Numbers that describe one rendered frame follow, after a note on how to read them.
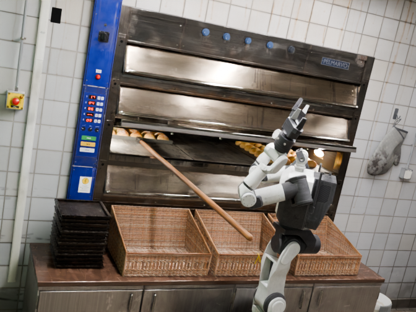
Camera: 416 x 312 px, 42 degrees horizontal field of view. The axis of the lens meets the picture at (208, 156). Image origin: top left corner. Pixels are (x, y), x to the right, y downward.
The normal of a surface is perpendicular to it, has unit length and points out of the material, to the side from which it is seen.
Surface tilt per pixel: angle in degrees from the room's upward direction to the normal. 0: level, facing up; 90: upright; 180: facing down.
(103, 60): 90
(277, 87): 70
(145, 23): 90
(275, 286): 90
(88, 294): 90
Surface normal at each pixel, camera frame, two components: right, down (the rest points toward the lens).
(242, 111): 0.42, -0.07
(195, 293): 0.37, 0.29
